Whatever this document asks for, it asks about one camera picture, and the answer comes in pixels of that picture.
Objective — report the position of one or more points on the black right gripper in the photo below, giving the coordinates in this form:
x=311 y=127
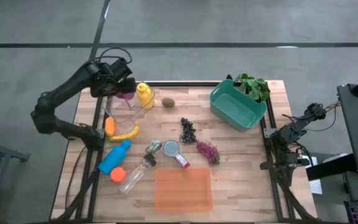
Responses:
x=287 y=160

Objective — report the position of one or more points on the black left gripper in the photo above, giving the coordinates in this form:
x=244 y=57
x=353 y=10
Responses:
x=107 y=81

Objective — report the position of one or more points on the purple plastic bottle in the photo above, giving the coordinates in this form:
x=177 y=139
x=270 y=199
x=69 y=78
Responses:
x=125 y=95

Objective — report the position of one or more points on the yellow banana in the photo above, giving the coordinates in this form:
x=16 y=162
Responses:
x=126 y=136

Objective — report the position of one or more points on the blue plastic bottle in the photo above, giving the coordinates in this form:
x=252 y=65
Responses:
x=113 y=158

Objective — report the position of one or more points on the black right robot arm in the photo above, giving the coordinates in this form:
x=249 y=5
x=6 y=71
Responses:
x=300 y=126

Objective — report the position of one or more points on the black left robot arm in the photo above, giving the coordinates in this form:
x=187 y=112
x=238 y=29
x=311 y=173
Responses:
x=57 y=96

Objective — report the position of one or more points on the yellow plastic bottle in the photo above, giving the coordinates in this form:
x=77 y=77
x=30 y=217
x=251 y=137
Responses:
x=145 y=95

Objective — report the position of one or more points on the clear plastic container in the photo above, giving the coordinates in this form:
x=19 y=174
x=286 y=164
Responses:
x=120 y=112

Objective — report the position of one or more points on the white paper sheet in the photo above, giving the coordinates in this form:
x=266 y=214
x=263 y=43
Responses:
x=315 y=186

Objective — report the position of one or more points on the brown kiwi fruit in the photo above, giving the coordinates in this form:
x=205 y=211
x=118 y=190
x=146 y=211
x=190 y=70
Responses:
x=168 y=102

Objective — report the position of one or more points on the silver mounting plate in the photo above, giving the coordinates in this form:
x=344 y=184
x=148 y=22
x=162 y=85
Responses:
x=101 y=133
x=269 y=132

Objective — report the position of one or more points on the small green silver can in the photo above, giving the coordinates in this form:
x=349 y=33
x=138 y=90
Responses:
x=153 y=147

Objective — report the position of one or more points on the dark purple grape bunch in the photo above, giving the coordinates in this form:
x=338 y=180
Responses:
x=187 y=130

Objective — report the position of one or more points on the silver tin can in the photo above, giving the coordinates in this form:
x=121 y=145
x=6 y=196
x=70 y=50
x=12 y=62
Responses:
x=171 y=148

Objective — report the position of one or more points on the red grape bunch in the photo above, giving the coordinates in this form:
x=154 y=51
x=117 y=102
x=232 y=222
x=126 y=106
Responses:
x=208 y=152

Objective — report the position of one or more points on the teal plastic bin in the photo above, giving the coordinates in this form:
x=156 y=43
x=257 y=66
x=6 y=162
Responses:
x=235 y=107

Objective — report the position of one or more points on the dark grey cart top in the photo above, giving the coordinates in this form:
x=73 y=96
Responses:
x=356 y=124

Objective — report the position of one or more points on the orange round fruit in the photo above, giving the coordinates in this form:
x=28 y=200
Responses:
x=118 y=175

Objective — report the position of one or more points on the clear bottle black cap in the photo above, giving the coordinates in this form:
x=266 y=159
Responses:
x=134 y=177

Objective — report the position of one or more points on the green leafy plant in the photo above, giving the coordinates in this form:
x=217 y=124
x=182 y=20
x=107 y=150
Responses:
x=255 y=87

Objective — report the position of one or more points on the translucent orange plastic box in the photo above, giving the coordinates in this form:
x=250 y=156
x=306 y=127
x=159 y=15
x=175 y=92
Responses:
x=183 y=191

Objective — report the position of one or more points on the black aluminium frame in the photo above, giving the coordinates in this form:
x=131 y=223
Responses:
x=191 y=83

